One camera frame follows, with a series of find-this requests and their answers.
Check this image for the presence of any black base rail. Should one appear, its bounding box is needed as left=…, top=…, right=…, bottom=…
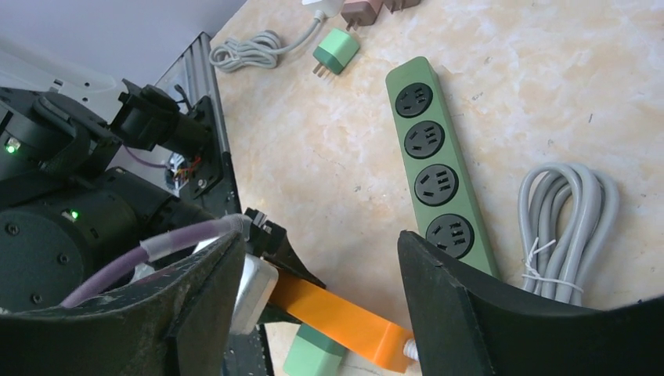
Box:
left=157, top=32, right=274, bottom=375

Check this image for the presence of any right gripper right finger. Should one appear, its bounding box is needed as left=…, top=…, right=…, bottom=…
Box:
left=397, top=231, right=663, bottom=375

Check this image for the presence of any grey cable of green strip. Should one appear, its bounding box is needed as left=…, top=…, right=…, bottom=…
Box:
left=518, top=162, right=621, bottom=306

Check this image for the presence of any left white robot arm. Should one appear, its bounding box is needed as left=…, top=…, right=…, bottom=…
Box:
left=1, top=67, right=317, bottom=312

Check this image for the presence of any orange power strip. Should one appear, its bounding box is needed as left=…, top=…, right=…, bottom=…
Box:
left=269, top=271, right=413, bottom=374

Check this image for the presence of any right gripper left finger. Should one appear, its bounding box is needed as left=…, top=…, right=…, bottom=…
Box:
left=1, top=233, right=246, bottom=375

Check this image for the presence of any green power strip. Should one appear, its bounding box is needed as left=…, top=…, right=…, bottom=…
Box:
left=385, top=56, right=500, bottom=277

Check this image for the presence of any green charger plug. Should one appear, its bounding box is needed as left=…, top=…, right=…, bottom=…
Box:
left=312, top=28, right=360, bottom=78
left=283, top=324, right=348, bottom=376

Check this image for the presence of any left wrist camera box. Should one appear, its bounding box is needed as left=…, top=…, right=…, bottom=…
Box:
left=229, top=254, right=279, bottom=334

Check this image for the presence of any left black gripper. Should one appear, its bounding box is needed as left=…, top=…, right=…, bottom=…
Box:
left=244, top=208, right=326, bottom=289

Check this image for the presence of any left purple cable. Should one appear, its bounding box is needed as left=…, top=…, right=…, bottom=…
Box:
left=60, top=213, right=253, bottom=309

